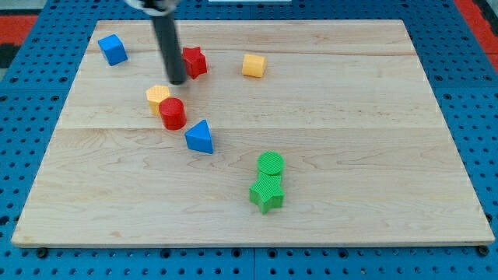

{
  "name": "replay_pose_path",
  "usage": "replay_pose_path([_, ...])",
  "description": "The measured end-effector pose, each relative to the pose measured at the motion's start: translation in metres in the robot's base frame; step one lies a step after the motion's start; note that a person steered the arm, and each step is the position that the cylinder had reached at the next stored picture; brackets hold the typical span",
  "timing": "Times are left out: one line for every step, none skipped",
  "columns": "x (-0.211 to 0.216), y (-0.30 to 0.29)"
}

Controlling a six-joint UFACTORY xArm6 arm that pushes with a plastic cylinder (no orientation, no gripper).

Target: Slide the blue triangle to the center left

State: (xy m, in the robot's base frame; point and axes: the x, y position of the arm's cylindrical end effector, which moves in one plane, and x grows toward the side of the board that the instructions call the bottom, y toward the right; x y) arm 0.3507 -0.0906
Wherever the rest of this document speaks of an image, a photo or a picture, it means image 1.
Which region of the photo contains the wooden board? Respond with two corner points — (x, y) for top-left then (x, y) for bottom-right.
(12, 20), (495, 248)

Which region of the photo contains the green star block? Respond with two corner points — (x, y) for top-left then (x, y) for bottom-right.
(249, 172), (286, 214)

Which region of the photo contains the green cylinder block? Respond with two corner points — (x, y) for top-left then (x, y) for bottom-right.
(257, 151), (285, 176)

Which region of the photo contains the red cylinder block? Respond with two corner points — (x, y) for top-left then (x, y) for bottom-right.
(159, 97), (187, 130)

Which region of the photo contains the yellow hexagon block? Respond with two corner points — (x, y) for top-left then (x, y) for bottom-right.
(146, 85), (170, 116)

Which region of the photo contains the blue triangle block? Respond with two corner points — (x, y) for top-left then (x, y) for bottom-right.
(184, 120), (213, 154)

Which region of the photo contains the red star block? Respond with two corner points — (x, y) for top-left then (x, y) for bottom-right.
(182, 47), (208, 79)

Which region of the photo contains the blue cube block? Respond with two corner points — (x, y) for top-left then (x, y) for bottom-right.
(97, 34), (128, 66)

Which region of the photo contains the yellow cylinder block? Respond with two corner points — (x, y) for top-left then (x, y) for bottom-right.
(242, 54), (267, 78)

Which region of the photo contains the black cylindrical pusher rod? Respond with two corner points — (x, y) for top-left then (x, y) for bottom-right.
(151, 9), (187, 86)

